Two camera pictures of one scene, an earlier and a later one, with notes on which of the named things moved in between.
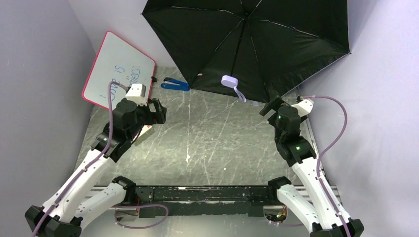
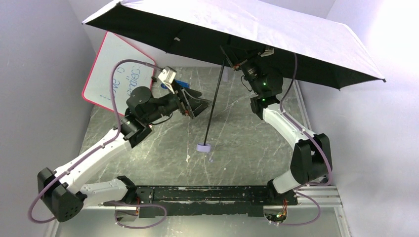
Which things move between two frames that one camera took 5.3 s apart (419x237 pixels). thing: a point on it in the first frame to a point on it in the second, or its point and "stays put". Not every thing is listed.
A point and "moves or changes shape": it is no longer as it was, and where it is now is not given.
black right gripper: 271,106 to 238,62
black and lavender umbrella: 263,48 moves or changes shape
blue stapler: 169,83 stays put
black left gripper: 157,111 to 185,102
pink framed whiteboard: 117,60 stays put
